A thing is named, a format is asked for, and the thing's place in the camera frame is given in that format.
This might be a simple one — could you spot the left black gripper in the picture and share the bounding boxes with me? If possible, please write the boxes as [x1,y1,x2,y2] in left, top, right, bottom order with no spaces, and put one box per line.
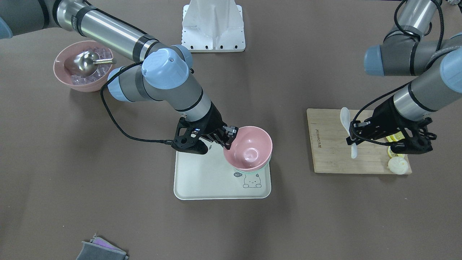
[346,97,411,146]

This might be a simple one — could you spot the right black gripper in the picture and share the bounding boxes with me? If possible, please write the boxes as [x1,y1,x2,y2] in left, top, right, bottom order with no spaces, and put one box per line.
[188,103,238,150]

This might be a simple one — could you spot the white ceramic spoon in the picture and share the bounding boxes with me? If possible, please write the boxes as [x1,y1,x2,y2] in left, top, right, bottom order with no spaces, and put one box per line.
[340,107,358,159]

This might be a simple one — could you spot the small pink bowl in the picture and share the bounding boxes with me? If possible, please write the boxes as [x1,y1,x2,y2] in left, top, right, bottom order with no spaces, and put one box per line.
[224,126,273,164]

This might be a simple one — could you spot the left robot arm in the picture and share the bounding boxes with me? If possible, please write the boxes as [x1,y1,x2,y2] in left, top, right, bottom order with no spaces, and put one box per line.
[346,0,461,154]

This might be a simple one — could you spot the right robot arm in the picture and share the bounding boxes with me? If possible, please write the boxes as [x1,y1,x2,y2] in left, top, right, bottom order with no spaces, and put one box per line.
[1,0,238,155]

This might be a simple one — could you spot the large pink ice bowl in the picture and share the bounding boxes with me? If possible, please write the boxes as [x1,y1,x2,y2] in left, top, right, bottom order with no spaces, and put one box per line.
[53,40,115,92]

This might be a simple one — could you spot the wooden cutting board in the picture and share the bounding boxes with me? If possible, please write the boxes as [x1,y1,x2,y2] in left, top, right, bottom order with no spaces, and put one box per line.
[306,108,394,175]

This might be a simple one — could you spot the lemon slice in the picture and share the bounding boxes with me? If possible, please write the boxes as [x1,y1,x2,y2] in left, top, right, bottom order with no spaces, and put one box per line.
[386,131,405,142]
[387,146,398,158]

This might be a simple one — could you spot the stacked green bowls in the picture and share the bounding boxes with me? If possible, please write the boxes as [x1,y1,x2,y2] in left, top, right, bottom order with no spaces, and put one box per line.
[231,156,272,174]

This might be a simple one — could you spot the cream serving tray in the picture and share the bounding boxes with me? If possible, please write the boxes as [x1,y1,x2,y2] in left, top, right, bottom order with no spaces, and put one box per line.
[173,143,272,200]

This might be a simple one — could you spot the metal ice scoop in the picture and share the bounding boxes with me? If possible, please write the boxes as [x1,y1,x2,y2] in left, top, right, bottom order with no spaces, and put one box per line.
[64,51,117,77]

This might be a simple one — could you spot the grey folded cloth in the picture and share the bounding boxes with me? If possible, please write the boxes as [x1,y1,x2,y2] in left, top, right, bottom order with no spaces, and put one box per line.
[76,235,129,260]

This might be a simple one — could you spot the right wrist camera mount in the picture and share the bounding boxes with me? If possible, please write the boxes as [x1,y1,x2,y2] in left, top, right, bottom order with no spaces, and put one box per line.
[171,117,208,155]

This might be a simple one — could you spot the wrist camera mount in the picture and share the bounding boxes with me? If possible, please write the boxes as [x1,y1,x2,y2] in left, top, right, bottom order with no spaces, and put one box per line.
[171,117,208,155]
[391,117,437,154]

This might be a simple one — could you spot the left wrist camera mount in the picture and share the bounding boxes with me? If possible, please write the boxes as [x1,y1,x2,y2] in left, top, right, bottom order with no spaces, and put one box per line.
[391,117,437,154]

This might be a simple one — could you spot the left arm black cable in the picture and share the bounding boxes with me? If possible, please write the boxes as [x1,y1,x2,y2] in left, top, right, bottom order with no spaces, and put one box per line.
[351,0,445,147]

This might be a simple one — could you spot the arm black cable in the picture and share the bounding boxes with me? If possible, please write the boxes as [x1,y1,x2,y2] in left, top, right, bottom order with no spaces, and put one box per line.
[351,0,445,147]
[100,61,174,144]

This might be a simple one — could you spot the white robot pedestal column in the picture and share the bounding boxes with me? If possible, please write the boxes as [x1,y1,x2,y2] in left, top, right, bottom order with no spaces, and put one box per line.
[181,0,246,53]

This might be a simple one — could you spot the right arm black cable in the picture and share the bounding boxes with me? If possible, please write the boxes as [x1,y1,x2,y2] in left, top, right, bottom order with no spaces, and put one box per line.
[100,61,174,144]

